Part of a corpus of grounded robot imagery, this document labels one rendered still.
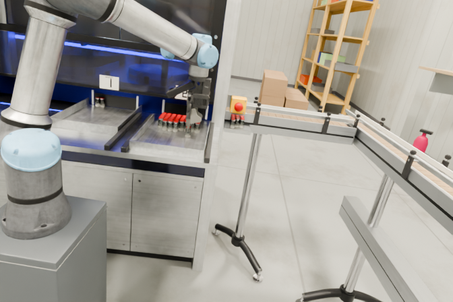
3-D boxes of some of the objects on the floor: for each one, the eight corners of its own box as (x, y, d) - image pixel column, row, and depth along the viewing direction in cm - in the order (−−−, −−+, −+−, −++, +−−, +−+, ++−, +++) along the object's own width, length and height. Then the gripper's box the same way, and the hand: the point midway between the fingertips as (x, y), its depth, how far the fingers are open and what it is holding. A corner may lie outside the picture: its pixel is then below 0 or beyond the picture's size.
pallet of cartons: (300, 111, 571) (308, 75, 548) (304, 129, 460) (315, 85, 437) (257, 103, 582) (263, 68, 559) (251, 119, 471) (259, 76, 448)
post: (193, 261, 173) (253, -204, 103) (203, 263, 174) (269, -201, 104) (191, 270, 167) (255, -219, 97) (202, 272, 167) (272, -215, 97)
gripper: (210, 80, 107) (203, 134, 114) (212, 76, 117) (205, 126, 124) (187, 77, 107) (181, 131, 114) (190, 73, 117) (185, 123, 124)
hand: (187, 125), depth 118 cm, fingers closed, pressing on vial
